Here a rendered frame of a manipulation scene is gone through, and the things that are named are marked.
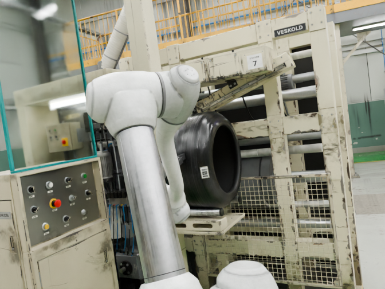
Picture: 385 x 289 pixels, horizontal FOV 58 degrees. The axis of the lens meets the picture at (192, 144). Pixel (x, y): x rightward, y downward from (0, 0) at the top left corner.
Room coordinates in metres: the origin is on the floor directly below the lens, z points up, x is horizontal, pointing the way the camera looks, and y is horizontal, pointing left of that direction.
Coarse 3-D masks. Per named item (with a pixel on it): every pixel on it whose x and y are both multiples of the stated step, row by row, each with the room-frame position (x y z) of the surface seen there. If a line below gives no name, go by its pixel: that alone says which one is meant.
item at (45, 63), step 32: (0, 0) 1.67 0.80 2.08; (32, 0) 1.83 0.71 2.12; (64, 0) 2.02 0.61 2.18; (0, 32) 1.65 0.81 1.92; (32, 32) 1.80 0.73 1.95; (64, 32) 1.99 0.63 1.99; (0, 64) 1.63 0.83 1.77; (32, 64) 1.78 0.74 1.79; (64, 64) 1.96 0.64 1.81; (0, 96) 1.60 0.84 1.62; (32, 96) 1.75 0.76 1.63; (64, 96) 1.93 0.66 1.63; (32, 128) 1.73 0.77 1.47; (64, 128) 1.90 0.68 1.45; (32, 160) 1.70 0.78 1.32; (64, 160) 1.87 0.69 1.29
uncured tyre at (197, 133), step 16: (208, 112) 1.96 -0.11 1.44; (192, 128) 1.84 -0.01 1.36; (208, 128) 1.83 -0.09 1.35; (224, 128) 2.19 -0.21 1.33; (176, 144) 1.83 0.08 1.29; (192, 144) 1.78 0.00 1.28; (208, 144) 1.79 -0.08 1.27; (224, 144) 2.25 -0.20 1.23; (192, 160) 1.76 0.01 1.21; (208, 160) 1.77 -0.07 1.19; (224, 160) 2.26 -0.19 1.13; (240, 160) 2.15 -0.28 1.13; (192, 176) 1.77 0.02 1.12; (224, 176) 2.23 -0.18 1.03; (240, 176) 2.13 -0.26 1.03; (192, 192) 1.81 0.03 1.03; (208, 192) 1.79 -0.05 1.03; (224, 192) 1.88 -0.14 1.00
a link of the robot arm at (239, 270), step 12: (240, 264) 0.86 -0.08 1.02; (252, 264) 0.86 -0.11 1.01; (228, 276) 0.81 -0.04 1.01; (240, 276) 0.80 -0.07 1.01; (252, 276) 0.80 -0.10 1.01; (264, 276) 0.81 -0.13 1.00; (216, 288) 0.83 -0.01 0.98; (228, 288) 0.80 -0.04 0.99; (240, 288) 0.78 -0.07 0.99; (252, 288) 0.78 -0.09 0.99; (264, 288) 0.79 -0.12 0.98; (276, 288) 0.82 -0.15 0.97
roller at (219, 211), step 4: (192, 208) 1.93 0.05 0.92; (196, 208) 1.92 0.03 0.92; (200, 208) 1.91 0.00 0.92; (204, 208) 1.90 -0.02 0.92; (208, 208) 1.89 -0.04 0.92; (212, 208) 1.87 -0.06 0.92; (216, 208) 1.86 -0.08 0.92; (220, 208) 1.85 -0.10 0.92; (192, 212) 1.91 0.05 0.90; (196, 212) 1.90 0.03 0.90; (200, 212) 1.89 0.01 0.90; (204, 212) 1.88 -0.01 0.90; (208, 212) 1.87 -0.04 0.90; (212, 212) 1.86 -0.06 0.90; (216, 212) 1.85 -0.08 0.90; (220, 212) 1.83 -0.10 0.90
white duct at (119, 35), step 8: (120, 16) 2.50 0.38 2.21; (120, 24) 2.50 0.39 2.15; (112, 32) 2.56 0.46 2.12; (120, 32) 2.52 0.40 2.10; (112, 40) 2.54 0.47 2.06; (120, 40) 2.54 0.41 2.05; (112, 48) 2.56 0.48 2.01; (120, 48) 2.57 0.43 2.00; (104, 56) 2.59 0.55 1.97; (112, 56) 2.58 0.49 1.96; (104, 64) 2.60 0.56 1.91; (112, 64) 2.61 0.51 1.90
